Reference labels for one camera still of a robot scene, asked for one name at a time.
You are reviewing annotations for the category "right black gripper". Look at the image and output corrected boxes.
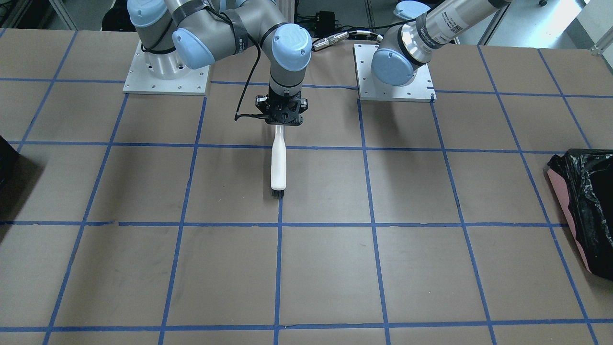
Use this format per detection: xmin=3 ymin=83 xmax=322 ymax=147
xmin=256 ymin=94 xmax=308 ymax=126

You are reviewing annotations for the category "white hand brush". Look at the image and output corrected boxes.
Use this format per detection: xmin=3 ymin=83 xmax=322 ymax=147
xmin=270 ymin=125 xmax=287 ymax=199

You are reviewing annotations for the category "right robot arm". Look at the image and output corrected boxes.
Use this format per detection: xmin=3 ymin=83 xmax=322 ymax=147
xmin=124 ymin=0 xmax=312 ymax=126

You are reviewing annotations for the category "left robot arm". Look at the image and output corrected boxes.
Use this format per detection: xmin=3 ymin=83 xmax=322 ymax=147
xmin=371 ymin=0 xmax=511 ymax=87

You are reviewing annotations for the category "black bin far side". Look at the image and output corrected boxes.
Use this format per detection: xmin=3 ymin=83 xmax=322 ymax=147
xmin=0 ymin=136 xmax=19 ymax=189

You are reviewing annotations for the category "black lined pink bin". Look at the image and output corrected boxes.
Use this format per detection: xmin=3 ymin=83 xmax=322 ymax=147
xmin=547 ymin=149 xmax=613 ymax=280

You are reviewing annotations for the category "silver metal connector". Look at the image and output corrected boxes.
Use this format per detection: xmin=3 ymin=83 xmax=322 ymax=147
xmin=311 ymin=29 xmax=383 ymax=52

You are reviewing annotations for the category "black braided cable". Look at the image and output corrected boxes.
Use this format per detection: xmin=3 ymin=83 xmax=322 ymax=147
xmin=235 ymin=43 xmax=269 ymax=122

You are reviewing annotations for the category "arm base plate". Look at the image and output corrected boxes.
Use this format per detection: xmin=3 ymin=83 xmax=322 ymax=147
xmin=123 ymin=41 xmax=210 ymax=96
xmin=354 ymin=44 xmax=437 ymax=102

